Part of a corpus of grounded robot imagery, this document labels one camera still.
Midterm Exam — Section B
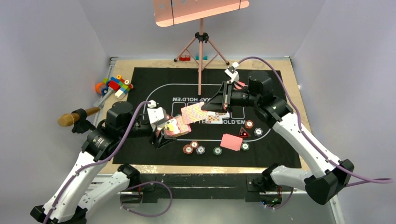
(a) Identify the orange tape roll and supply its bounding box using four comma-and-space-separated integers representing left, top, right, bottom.
95, 83, 108, 96

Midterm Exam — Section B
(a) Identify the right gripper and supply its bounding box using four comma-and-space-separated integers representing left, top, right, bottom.
202, 80, 260, 113

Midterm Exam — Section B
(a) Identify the blue poker chip stack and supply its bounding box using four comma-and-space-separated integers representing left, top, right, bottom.
196, 146, 205, 155

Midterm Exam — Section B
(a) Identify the playing card deck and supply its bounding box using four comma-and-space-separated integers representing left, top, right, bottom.
163, 115, 192, 137

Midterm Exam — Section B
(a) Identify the aluminium rail frame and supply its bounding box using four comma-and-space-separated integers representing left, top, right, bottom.
56, 56, 346, 224

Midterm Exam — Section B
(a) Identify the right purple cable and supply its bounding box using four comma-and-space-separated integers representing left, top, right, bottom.
237, 56, 394, 211

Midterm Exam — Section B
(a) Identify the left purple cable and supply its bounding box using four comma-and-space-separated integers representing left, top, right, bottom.
42, 100, 173, 224

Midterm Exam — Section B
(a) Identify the black poker table mat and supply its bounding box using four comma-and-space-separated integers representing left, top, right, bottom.
113, 68, 301, 168

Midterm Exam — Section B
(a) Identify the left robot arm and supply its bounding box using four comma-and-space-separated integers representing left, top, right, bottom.
30, 100, 173, 224

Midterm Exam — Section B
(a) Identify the green poker chip stack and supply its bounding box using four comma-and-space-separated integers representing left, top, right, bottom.
213, 147, 222, 155

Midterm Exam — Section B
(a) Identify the purple cable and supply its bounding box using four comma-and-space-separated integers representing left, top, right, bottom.
237, 56, 394, 211
42, 100, 173, 224

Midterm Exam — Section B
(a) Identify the black red all-in triangle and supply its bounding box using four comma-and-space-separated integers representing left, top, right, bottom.
238, 127, 251, 138

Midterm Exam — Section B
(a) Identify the red toy block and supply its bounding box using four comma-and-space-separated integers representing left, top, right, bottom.
179, 55, 191, 61

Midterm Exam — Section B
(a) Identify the colourful toy block stack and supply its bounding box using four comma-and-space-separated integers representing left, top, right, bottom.
102, 75, 134, 99

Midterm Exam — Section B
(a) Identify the king face card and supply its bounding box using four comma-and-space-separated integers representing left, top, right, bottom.
214, 112, 230, 119

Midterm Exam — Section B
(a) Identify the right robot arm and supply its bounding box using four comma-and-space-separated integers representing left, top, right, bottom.
201, 63, 354, 205

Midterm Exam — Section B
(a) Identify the gold microphone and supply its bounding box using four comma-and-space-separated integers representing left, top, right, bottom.
57, 107, 100, 127

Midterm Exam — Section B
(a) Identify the red poker chip stack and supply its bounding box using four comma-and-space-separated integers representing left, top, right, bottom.
183, 144, 194, 154

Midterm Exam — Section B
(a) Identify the pink music stand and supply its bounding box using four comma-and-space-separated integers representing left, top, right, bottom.
152, 0, 250, 96

